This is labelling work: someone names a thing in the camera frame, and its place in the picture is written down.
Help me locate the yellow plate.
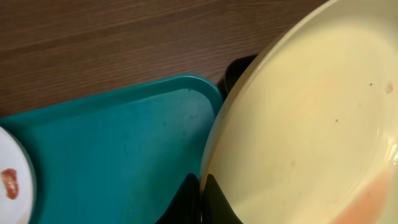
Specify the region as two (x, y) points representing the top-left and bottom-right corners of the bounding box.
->
(200, 0), (397, 223)

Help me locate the teal plastic tray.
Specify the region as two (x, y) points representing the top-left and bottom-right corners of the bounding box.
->
(1, 75), (223, 223)

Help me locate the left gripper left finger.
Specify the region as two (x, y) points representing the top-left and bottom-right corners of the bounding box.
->
(156, 173), (199, 224)

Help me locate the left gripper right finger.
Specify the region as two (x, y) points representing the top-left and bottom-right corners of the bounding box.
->
(201, 174), (243, 224)

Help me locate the white plate upper left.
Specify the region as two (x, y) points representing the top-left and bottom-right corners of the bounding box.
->
(1, 128), (36, 224)

